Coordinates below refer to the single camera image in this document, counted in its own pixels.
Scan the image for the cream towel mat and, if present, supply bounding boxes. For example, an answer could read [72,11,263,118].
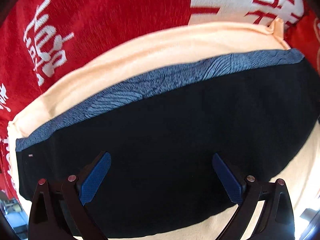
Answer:
[8,21,319,239]

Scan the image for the red wedding sofa cover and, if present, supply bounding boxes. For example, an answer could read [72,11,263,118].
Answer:
[1,0,311,197]

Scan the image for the black pants with blue trim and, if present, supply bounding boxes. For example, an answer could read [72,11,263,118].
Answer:
[16,49,319,238]

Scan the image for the red embroidered cushion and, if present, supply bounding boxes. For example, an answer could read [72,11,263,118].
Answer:
[285,9,319,74]

